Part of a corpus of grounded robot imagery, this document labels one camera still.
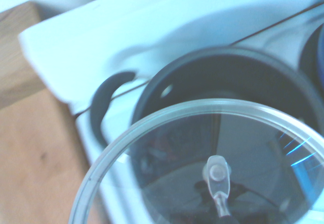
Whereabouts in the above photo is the glass pot lid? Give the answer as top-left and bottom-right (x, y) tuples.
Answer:
(68, 98), (324, 224)

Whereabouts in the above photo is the black cooking pot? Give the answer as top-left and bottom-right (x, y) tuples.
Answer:
(90, 47), (321, 160)

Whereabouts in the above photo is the white electric stove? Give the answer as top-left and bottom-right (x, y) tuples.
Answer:
(17, 0), (324, 224)

